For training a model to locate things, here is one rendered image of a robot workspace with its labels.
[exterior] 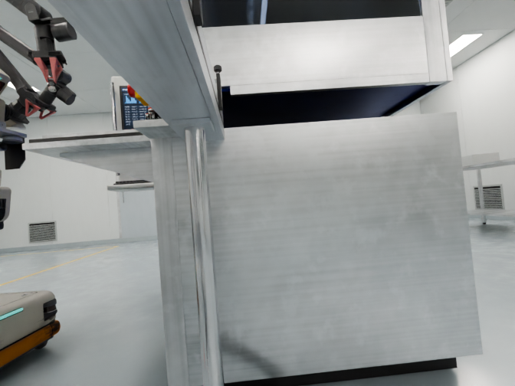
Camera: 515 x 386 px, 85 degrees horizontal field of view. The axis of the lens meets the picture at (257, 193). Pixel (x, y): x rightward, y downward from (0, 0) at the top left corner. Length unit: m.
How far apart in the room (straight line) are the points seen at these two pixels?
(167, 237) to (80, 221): 6.53
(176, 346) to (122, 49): 0.83
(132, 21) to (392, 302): 0.98
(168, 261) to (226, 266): 0.18
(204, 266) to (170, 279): 0.27
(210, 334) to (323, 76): 0.82
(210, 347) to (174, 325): 0.26
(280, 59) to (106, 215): 6.45
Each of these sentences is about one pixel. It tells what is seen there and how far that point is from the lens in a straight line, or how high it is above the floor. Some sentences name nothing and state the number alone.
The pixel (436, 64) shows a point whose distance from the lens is 1.19.
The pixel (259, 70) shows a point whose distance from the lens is 0.99.
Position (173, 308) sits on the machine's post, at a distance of 0.98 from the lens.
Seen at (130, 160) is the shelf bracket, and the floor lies 0.82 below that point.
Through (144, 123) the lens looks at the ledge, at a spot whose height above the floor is 0.87.
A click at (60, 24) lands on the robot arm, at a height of 1.31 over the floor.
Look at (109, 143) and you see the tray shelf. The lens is 1.03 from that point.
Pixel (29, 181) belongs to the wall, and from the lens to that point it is 8.04.
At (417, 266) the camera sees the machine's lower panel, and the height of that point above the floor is 0.39.
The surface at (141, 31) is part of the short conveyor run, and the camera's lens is 0.40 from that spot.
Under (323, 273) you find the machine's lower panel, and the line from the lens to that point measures 0.96.
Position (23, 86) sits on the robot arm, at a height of 1.30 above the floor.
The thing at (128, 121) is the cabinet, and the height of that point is 1.24.
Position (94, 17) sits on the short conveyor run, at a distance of 0.39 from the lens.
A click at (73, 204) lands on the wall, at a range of 7.49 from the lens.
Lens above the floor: 0.63
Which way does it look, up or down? 2 degrees up
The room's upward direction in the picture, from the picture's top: 5 degrees counter-clockwise
